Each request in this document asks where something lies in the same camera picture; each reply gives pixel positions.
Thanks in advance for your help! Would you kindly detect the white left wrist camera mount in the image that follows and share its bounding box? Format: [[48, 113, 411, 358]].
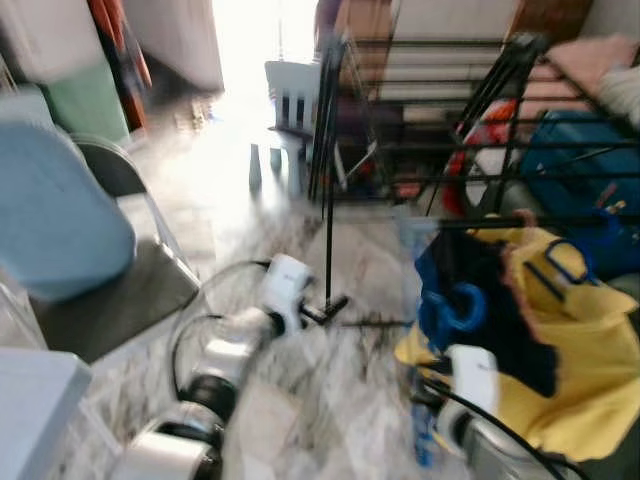
[[257, 253, 317, 336]]

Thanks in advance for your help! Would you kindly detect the red and white bag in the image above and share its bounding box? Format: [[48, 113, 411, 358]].
[[443, 97, 523, 213]]

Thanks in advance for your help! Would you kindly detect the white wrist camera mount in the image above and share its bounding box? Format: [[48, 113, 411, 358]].
[[257, 253, 317, 336], [446, 345, 500, 423]]

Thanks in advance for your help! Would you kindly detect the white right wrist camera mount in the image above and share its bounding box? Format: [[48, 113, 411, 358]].
[[446, 345, 500, 423]]

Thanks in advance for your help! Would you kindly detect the pink plastic hanger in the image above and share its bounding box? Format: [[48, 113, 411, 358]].
[[503, 210, 543, 306]]

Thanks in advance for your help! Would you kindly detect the white plastic kids chair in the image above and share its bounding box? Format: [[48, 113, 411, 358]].
[[248, 60, 323, 198]]

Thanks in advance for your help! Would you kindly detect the grey folding chair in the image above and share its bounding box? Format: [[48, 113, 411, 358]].
[[28, 133, 203, 366]]

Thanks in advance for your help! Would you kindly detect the blue plastic hanger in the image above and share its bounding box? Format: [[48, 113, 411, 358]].
[[412, 282, 491, 471], [543, 205, 629, 288]]

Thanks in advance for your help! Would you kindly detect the pink blanket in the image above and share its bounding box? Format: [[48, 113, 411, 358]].
[[520, 37, 629, 123]]

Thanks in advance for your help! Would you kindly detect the blue suitcase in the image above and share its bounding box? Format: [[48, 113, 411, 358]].
[[518, 108, 640, 279]]

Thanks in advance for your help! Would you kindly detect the green bin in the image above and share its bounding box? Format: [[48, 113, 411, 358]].
[[40, 60, 133, 146]]

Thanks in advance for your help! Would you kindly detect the yellow shirt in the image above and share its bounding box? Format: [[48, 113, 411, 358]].
[[394, 225, 640, 464]]

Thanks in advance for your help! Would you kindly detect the orange broom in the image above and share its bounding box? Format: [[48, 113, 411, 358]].
[[88, 0, 153, 131]]

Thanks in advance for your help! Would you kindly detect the beige pillow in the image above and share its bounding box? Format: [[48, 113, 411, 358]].
[[598, 65, 640, 128]]

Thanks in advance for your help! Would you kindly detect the light blue chair cushion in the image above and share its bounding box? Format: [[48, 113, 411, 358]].
[[0, 118, 137, 305]]

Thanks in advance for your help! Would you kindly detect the black garment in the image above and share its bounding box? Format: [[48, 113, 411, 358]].
[[420, 285, 559, 399]]

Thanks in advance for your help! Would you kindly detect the black metal drying rack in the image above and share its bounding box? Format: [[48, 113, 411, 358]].
[[308, 30, 640, 329]]

